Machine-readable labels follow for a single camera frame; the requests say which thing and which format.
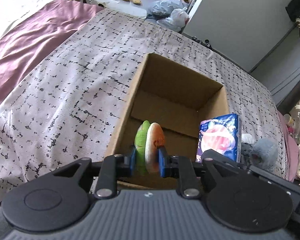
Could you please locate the blue grey garbage bag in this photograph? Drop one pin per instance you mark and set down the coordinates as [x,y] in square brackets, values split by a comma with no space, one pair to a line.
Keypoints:
[163,8]

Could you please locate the blue tissue pack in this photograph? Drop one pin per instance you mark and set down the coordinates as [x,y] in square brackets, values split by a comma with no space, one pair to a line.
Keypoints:
[221,134]

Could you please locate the white red plastic bag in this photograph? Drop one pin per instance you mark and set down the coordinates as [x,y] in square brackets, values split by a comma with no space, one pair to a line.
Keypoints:
[176,21]

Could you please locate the right yellow slipper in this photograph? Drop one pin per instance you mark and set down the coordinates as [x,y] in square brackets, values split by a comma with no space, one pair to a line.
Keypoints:
[137,2]

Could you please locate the white floor mat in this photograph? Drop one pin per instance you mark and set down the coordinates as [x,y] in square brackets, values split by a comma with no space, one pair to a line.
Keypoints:
[124,8]

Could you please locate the grey blue plush toy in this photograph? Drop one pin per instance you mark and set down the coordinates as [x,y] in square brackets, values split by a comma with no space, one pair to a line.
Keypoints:
[261,153]

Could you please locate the open brown cardboard box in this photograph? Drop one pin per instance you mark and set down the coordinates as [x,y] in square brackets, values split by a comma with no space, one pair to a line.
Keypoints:
[172,95]

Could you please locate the patterned white bed cover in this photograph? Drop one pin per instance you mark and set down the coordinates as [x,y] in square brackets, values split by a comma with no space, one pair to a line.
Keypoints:
[68,105]

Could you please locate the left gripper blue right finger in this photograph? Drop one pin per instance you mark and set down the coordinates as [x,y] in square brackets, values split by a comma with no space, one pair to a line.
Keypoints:
[181,169]

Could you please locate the pink bed sheet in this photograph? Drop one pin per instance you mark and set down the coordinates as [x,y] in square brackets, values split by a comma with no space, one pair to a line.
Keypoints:
[29,42]

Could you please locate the plush hamburger toy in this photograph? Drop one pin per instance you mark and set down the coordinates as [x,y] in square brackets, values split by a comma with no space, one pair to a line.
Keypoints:
[148,139]

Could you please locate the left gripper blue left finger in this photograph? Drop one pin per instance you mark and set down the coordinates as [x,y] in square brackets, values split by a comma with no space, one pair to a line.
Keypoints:
[110,169]

